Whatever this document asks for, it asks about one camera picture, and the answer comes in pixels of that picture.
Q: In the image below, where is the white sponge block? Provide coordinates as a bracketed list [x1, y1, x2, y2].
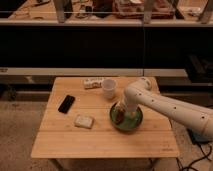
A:
[74, 115, 94, 129]

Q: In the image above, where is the white patterned package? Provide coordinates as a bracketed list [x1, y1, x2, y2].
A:
[83, 77, 104, 89]

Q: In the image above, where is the white ceramic cup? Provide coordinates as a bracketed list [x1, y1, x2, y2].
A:
[101, 79, 117, 99]

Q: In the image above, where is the black cable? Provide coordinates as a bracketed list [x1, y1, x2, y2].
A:
[175, 141, 213, 171]

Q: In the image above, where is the long shelf bench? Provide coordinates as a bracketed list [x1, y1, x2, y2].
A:
[0, 0, 213, 76]

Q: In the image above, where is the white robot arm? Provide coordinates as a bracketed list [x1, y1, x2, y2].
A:
[117, 77, 213, 141]

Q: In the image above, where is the wooden folding table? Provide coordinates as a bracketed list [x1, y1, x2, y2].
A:
[31, 77, 179, 159]

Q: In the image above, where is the green ceramic plate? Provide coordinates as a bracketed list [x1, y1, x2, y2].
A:
[109, 102, 143, 132]

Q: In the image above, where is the red brown pepper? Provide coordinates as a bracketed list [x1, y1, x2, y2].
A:
[115, 113, 124, 125]

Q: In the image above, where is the black smartphone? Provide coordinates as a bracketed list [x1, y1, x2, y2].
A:
[58, 95, 75, 114]

